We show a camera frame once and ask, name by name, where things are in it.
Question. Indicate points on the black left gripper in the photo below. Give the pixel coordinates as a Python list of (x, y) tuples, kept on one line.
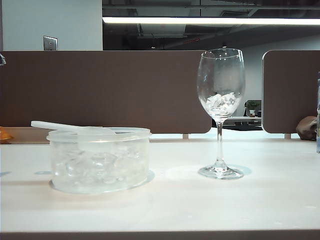
[(2, 59)]

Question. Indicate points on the translucent white plastic ice scoop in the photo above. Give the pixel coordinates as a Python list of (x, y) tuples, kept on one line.
[(50, 125)]

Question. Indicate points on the small portion clear ice cubes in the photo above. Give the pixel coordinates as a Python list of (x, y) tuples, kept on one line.
[(220, 102)]

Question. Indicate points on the heap of clear ice cubes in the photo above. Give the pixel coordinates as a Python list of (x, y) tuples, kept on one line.
[(100, 172)]

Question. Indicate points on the clear stemmed wine glass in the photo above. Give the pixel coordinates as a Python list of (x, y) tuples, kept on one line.
[(220, 150)]

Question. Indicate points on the orange object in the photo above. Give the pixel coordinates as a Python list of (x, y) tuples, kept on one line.
[(3, 133)]

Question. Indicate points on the wide brown desk partition panel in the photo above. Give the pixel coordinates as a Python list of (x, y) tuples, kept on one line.
[(100, 87)]

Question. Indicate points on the small pale blue table sticker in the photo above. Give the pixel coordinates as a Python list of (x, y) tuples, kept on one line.
[(42, 172)]

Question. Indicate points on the round clear plastic container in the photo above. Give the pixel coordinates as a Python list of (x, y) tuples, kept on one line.
[(140, 140)]

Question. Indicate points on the beige partition support foot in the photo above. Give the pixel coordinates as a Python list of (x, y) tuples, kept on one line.
[(288, 136), (185, 136)]

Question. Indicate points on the long white ceiling light strip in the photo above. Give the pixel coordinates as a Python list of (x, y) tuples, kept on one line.
[(225, 21)]

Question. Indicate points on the white background desk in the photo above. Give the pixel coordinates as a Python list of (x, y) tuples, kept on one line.
[(245, 118)]

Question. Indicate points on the small green potted plant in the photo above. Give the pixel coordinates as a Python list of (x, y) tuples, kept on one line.
[(252, 106)]

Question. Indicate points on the brown partition panel white edge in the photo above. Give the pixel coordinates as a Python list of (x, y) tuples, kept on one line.
[(290, 95)]

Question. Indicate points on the grey metal wall switch plate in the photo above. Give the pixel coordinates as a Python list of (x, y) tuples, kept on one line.
[(50, 43)]

